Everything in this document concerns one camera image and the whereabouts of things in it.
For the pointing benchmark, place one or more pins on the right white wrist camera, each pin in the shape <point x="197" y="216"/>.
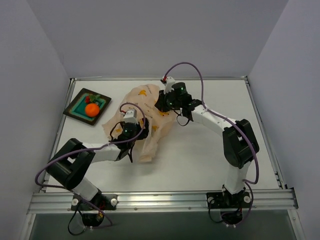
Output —
<point x="168" y="83"/>

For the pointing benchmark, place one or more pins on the fake strawberry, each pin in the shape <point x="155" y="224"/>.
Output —
<point x="91" y="98"/>

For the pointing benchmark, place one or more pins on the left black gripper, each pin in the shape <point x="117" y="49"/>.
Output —
<point x="144" y="127"/>

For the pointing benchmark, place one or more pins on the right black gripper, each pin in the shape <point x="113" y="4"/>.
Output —
<point x="161" y="103"/>

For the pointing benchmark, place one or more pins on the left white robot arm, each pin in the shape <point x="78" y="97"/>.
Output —
<point x="76" y="157"/>

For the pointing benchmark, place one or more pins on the green square plate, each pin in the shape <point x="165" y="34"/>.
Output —
<point x="76" y="107"/>

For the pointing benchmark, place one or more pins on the aluminium front rail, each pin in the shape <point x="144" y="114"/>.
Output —
<point x="161" y="201"/>

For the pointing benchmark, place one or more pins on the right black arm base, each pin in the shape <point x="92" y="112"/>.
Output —
<point x="234" y="208"/>

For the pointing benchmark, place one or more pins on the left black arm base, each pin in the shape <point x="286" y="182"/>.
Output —
<point x="92" y="211"/>

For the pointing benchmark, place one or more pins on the orange fake fruit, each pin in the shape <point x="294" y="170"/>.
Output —
<point x="92" y="110"/>

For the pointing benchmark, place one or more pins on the banana print plastic bag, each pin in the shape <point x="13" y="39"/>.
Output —
<point x="160" y="123"/>

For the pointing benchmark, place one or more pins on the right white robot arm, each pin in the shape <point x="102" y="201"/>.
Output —
<point x="240" y="146"/>

